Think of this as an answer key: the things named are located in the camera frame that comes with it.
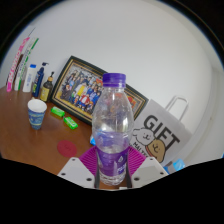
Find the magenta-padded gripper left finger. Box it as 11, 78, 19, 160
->
57, 145, 100, 189

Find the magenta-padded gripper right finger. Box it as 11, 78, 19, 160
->
124, 146, 169, 189

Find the clear purple-capped water bottle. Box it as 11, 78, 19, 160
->
91, 72, 135, 187

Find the blue detergent bottle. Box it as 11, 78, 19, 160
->
164, 158, 186, 174

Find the white printed paper gift bag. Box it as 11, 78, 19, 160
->
131, 95, 194, 166

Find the small green pack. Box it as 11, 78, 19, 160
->
63, 116, 79, 130
50, 106, 66, 118

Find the blue patterned white mug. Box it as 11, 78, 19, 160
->
27, 98, 48, 131

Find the framed group photo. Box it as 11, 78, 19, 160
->
49, 55, 150, 126

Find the amber pump bottle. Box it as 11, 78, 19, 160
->
39, 71, 55, 103

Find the dark blue pump bottle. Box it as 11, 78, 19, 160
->
31, 61, 50, 98

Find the white bottle with blue cap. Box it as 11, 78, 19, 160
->
22, 63, 38, 93

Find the long green and white box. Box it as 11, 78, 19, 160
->
13, 37, 40, 92

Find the long pink box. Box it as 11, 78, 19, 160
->
5, 36, 31, 93

